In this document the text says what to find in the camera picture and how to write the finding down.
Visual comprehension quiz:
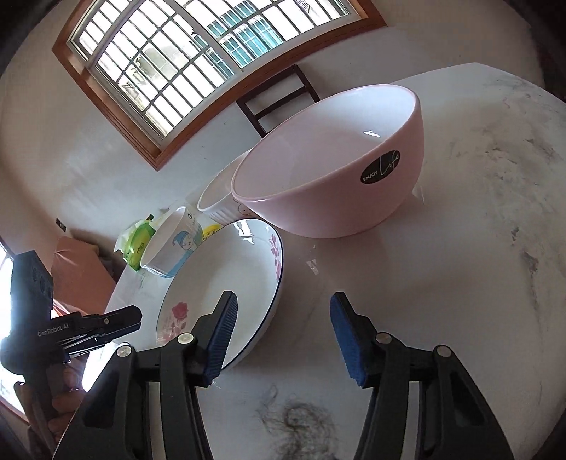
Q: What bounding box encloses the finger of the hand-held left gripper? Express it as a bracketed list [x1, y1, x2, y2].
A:
[82, 306, 143, 342]
[62, 334, 113, 355]

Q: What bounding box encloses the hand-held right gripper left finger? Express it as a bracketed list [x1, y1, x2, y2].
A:
[53, 291, 239, 460]

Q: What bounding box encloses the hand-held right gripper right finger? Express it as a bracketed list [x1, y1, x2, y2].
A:
[329, 291, 516, 460]

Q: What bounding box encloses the white floral plate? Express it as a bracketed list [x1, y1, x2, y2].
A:
[155, 218, 285, 371]

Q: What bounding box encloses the white cartoon print bowl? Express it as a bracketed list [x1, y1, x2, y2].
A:
[140, 206, 204, 278]

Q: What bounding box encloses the white ribbed bowl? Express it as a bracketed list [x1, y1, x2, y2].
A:
[197, 150, 262, 223]

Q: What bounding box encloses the large pink bowl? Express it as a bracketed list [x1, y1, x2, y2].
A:
[231, 84, 426, 240]

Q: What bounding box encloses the person's left hand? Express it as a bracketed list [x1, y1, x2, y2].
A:
[13, 363, 91, 445]

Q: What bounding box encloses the wooden framed window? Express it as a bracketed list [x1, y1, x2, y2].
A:
[0, 239, 18, 401]
[52, 0, 387, 172]

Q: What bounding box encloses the orange covered furniture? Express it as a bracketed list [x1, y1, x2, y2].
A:
[52, 236, 118, 317]

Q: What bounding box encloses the green tissue pack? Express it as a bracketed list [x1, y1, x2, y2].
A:
[116, 214, 168, 271]

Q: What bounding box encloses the clump of hair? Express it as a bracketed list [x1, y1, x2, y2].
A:
[256, 385, 337, 460]

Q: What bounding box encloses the dark wooden chair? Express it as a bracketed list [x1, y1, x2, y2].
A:
[236, 64, 321, 138]

